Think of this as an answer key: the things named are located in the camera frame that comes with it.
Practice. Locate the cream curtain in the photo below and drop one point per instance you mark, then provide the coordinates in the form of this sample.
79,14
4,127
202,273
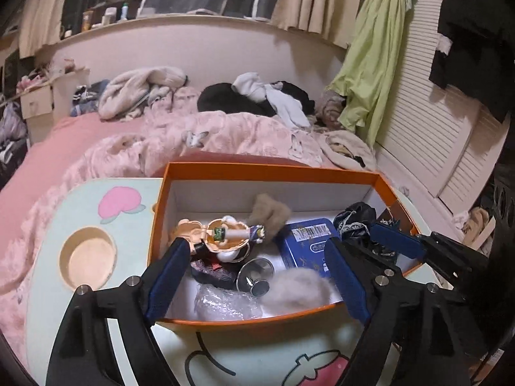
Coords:
44,8
314,4

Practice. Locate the peach figure toy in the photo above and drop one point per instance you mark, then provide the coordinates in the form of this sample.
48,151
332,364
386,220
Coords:
217,235

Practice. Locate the light green hanging garment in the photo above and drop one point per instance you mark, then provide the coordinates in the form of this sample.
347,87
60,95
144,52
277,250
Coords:
374,48

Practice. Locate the dark patterned pouch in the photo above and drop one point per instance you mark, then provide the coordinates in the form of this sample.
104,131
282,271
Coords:
213,275

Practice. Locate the silver metal cup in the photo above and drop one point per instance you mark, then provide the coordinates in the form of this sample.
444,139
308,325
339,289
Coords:
253,273

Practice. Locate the mint green desktop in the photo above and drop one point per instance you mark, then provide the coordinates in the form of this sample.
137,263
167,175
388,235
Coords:
134,243

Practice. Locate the white cardboard box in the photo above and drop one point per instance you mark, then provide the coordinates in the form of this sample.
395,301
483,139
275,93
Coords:
72,92

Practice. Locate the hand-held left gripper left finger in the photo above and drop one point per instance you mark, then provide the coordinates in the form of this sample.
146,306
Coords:
167,281

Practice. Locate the cream fleece garment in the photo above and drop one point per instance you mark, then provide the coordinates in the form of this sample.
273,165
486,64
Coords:
136,88

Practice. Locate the blue tin box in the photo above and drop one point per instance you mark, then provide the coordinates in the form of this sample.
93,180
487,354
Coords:
305,249

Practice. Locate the green capped bottle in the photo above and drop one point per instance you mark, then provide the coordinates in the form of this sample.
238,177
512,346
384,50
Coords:
124,11

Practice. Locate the clear plastic bag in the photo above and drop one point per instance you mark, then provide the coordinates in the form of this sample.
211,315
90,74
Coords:
225,301

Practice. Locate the black and white clothes pile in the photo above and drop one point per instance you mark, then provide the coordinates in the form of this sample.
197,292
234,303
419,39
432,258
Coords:
281,100
217,96

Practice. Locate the orange cardboard box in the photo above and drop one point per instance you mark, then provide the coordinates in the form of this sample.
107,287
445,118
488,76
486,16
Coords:
261,172

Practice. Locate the white louvre door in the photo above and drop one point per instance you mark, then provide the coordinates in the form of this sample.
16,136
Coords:
434,120

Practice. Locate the orange bottle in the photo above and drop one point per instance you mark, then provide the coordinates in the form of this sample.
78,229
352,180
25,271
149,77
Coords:
85,22

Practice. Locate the beige fur trimmed coat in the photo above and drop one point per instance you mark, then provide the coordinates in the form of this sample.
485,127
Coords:
350,148

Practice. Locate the brown fur pompom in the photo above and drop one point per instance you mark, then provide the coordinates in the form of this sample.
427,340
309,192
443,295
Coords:
271,213

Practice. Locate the small cream drawer box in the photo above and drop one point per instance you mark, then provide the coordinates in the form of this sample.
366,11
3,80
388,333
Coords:
37,102

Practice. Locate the cream cloth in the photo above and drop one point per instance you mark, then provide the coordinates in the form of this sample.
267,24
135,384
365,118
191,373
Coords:
476,225

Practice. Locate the dark patterned garment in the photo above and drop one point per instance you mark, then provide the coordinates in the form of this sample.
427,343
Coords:
86,100

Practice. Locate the pink rabbit print blanket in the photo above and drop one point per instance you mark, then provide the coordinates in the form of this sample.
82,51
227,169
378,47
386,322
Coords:
225,136

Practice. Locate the pink bed sheet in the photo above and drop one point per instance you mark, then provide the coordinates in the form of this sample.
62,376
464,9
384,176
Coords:
40,177

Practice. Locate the grey fur pompom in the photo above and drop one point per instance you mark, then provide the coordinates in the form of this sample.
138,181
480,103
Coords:
297,289

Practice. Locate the black hanging garment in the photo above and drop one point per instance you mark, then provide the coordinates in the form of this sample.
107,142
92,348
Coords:
470,40

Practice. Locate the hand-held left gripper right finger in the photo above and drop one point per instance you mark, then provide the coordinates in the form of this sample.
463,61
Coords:
346,285

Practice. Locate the grey clothes pile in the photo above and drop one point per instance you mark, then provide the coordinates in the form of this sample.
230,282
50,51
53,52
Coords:
12,132

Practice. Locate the white jar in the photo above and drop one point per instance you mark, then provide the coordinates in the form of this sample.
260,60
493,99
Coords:
106,17

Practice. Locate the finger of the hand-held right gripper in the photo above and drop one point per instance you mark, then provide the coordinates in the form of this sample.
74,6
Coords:
394,241
386,259

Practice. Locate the black lace cloth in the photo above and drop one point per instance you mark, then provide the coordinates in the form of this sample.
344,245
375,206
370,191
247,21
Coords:
358,215

